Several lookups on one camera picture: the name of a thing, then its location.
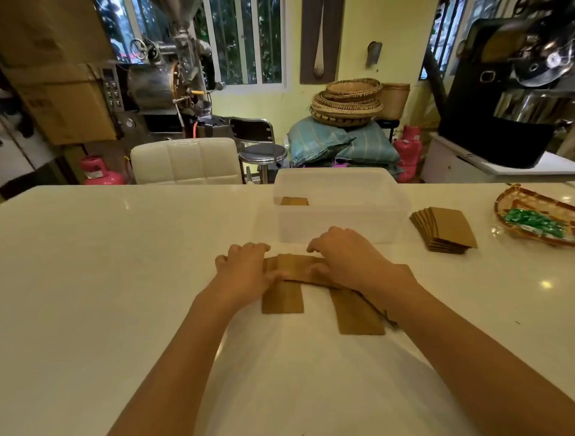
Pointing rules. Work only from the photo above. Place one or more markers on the translucent plastic bin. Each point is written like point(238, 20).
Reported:
point(341, 197)

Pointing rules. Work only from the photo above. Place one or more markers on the white low cabinet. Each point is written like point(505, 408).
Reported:
point(449, 166)

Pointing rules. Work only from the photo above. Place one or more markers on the white framed window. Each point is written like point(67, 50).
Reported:
point(269, 40)

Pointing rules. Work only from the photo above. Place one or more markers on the tall woven basket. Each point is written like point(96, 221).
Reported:
point(395, 101)

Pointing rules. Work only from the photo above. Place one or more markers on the stack of flat woven baskets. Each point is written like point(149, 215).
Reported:
point(346, 108)

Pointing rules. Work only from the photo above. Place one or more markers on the brown spoon wall picture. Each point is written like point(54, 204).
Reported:
point(310, 45)

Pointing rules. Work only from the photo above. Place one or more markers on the person's right forearm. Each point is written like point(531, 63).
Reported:
point(471, 368)

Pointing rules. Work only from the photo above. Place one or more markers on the pile of green candy packets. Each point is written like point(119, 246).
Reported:
point(534, 222)

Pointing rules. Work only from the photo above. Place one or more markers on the person's left hand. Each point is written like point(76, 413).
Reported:
point(242, 274)

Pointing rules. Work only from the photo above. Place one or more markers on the black coffee roaster machine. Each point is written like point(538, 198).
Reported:
point(476, 121)

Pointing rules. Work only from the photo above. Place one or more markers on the person's right hand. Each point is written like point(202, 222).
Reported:
point(355, 260)

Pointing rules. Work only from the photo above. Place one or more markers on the grey wall lamp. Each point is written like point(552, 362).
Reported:
point(373, 54)

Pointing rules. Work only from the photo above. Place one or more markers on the white padded chair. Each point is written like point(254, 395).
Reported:
point(184, 161)

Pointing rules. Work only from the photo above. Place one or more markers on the silver coffee roaster machine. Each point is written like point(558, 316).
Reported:
point(148, 85)

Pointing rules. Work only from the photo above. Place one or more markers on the small black stool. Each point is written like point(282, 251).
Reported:
point(388, 122)

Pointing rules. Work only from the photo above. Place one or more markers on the window with black grille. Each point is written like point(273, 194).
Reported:
point(442, 36)

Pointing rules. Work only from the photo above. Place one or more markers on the black chrome stool chair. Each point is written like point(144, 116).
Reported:
point(263, 153)

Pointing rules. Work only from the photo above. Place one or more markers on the black exhaust pipe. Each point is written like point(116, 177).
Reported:
point(433, 76)

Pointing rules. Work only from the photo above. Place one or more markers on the pile of teal woven sacks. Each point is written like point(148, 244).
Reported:
point(314, 141)

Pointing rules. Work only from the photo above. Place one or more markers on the person's left forearm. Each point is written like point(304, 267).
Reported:
point(179, 373)

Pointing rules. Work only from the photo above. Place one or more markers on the brown cardboard box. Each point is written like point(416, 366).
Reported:
point(45, 31)
point(67, 108)

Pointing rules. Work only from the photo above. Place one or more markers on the pink gas cylinder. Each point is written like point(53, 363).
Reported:
point(101, 175)
point(408, 150)

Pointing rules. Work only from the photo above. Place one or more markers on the woven bamboo tray basket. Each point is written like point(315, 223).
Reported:
point(530, 197)

